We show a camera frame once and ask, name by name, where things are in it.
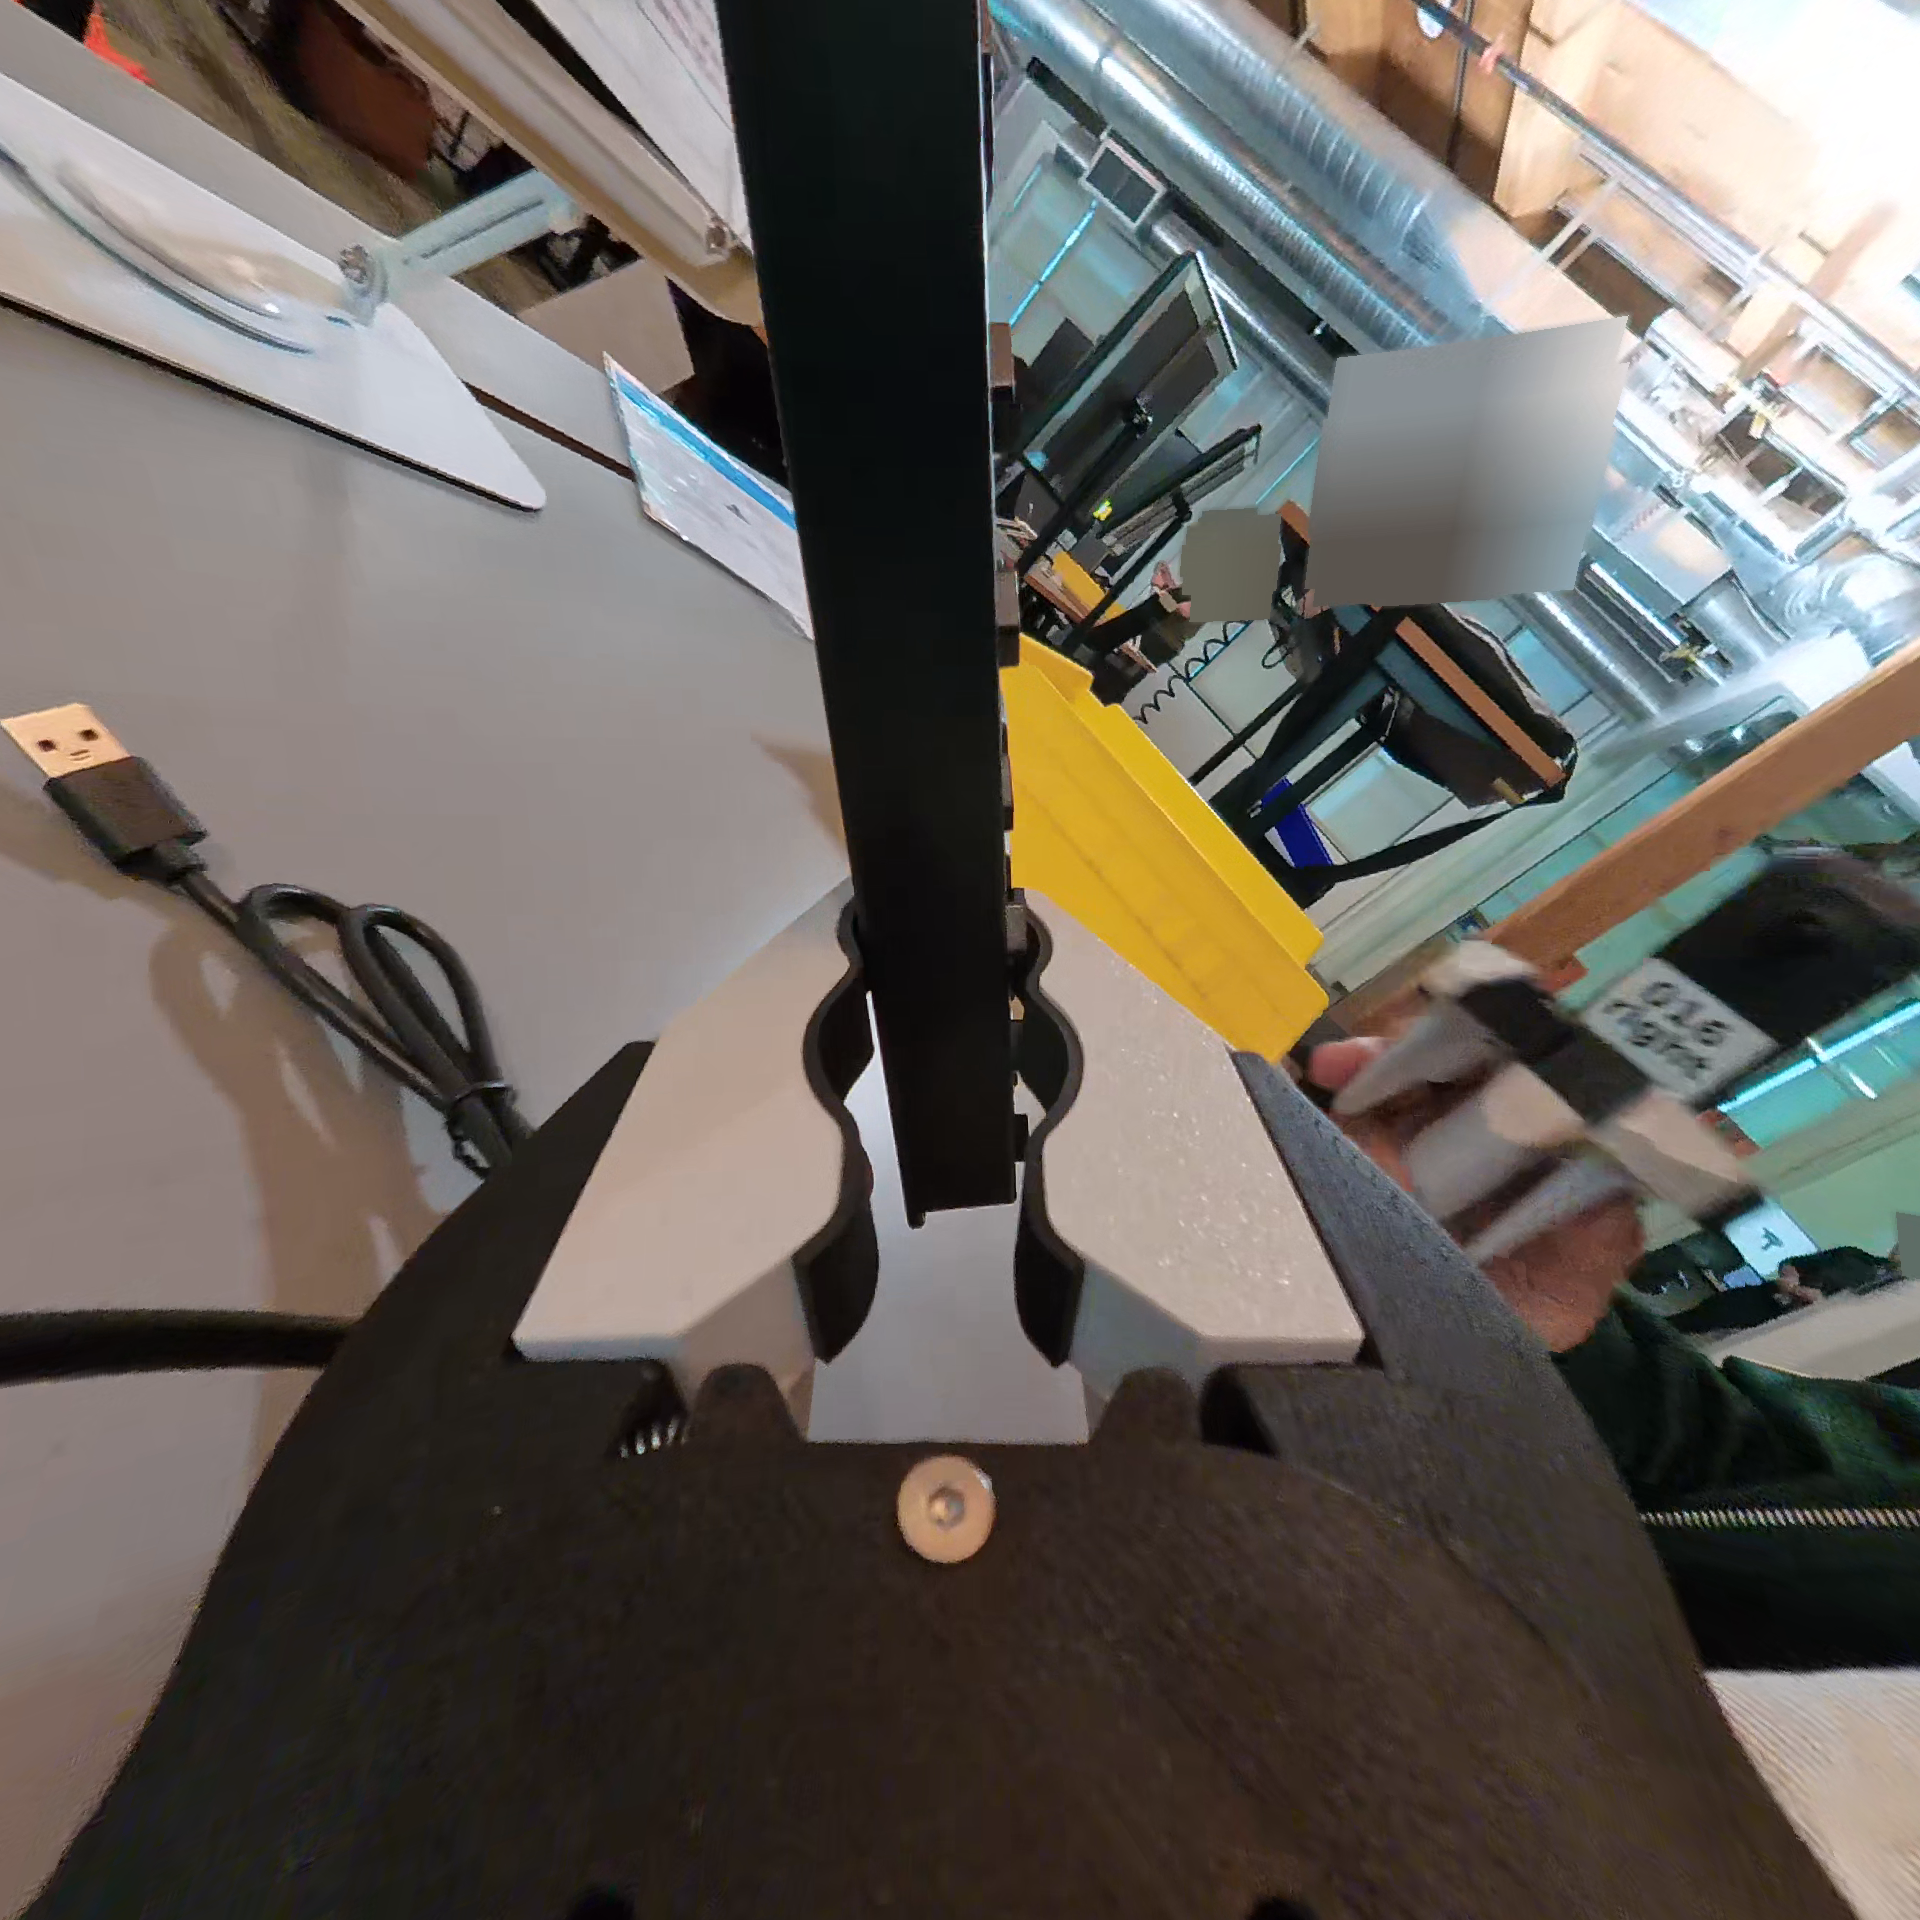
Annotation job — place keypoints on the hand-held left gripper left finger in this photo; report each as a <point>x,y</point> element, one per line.
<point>673,1199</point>

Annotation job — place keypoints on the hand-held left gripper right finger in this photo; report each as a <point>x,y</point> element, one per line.
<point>1188,1199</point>

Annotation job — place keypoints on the black usb hub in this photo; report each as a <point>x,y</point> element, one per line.
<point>886,597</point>

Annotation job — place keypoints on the grey desk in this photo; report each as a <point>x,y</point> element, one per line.
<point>451,672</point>

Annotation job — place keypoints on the person's right hand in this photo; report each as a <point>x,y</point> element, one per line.
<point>1559,1273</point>

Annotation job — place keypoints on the wooden beam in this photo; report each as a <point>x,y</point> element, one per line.
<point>1710,816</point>

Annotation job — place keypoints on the yellow plastic bin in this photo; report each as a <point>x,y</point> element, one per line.
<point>1140,841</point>

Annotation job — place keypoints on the blue storage crate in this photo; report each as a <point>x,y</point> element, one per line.
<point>1301,827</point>

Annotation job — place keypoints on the person's dark green jacket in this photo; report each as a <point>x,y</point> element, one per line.
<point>1800,1591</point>

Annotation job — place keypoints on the blue and white paper sheet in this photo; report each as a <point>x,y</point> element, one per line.
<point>707,503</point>

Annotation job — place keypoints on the silver monitor stand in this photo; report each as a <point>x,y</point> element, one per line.
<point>378,406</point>

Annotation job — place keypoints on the grey upright panel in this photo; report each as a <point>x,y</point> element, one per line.
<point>599,336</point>

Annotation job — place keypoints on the person's beige trousers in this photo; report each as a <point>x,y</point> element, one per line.
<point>1846,1799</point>

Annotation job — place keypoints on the silver ventilation duct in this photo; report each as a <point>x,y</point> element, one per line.
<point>1188,118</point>

